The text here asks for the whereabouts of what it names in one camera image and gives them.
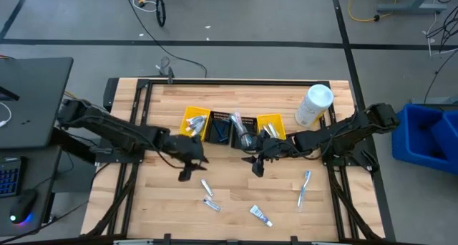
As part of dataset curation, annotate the yellow plastic bin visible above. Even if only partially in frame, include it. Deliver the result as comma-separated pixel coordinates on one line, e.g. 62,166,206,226
256,113,287,141
180,105,212,142

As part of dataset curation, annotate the dark grey low desk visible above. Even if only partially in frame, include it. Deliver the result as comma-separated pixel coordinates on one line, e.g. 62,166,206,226
0,146,62,236

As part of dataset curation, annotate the black computer keyboard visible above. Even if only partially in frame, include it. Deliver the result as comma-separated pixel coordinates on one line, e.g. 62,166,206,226
0,157,23,198

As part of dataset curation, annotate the pale blue toothbrush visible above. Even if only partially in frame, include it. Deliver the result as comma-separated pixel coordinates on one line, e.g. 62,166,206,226
235,112,253,148

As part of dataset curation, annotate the white cable on desk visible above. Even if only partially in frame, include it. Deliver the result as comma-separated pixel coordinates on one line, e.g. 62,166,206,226
0,101,13,128

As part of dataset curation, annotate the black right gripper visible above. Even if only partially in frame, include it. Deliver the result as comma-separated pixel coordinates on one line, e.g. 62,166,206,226
240,136,296,178

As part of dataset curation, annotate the grey metal stand base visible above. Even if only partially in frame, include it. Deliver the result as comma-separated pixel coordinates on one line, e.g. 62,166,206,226
376,0,447,15

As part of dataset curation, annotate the white blue toothpaste tube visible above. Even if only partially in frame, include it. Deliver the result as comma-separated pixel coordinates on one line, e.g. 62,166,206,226
248,204,273,228

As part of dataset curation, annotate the black cable loop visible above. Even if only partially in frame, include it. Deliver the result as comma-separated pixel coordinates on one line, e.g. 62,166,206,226
155,0,167,27

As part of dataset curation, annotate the black mesh plastic bin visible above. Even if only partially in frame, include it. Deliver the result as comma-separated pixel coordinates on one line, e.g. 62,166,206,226
207,110,233,145
230,115,258,150

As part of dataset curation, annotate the green toothbrush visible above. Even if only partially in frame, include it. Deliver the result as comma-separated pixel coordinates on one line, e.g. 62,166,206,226
234,112,251,148

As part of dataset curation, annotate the white wipes canister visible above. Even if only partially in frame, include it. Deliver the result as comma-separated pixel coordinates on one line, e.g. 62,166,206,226
295,83,335,128

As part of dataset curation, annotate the small blue storage bin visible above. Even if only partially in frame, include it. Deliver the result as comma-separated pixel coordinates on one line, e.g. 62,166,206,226
431,110,458,156

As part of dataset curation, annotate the large blue storage bin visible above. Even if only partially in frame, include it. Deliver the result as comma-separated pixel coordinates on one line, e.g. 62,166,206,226
391,103,458,175

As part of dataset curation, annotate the dark flat device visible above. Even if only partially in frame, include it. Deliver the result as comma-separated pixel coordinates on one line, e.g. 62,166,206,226
0,85,21,102

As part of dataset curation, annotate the black white cable tangle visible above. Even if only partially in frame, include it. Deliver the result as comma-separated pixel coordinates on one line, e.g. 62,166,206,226
422,4,458,57

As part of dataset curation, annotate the yellow floor cable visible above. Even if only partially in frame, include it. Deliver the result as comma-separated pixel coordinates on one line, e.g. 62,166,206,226
348,0,422,23

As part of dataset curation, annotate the long black floor cable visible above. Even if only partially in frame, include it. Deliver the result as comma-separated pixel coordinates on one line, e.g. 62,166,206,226
123,0,208,78

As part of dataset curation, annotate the black lit computer mouse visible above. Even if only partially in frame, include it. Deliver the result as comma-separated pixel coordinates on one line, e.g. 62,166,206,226
9,189,39,225

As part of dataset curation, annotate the small white pink tube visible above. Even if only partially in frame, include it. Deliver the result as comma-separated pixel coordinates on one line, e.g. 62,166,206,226
185,115,208,126

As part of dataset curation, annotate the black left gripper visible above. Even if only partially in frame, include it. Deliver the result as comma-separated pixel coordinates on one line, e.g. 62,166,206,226
167,133,210,183

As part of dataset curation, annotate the black desk top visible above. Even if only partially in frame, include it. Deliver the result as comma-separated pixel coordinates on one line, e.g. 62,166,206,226
0,57,74,150

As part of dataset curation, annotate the black metal table frame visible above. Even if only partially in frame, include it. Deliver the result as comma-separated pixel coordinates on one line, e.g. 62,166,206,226
81,78,396,245

